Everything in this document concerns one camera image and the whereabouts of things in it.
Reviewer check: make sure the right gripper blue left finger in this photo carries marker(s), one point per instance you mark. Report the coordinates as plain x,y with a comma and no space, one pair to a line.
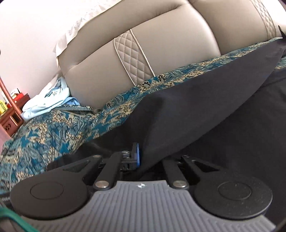
121,161

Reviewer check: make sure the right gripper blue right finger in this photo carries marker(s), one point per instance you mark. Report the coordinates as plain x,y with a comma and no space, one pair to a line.
174,176

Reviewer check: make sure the black pants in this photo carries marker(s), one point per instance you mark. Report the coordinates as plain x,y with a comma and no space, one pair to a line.
226,130

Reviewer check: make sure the blue paisley sofa throw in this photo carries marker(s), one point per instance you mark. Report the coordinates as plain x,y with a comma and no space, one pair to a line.
65,130

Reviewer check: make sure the light blue cloth pile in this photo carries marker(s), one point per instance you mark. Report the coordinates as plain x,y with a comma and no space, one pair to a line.
55,94

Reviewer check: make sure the wooden side cabinet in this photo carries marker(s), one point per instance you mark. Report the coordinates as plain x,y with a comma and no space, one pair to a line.
11,120

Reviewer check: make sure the beige leather sofa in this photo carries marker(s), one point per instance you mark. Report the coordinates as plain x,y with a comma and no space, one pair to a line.
136,40

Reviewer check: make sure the white lace sofa topper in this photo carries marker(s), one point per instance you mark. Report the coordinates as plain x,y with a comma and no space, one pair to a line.
92,11

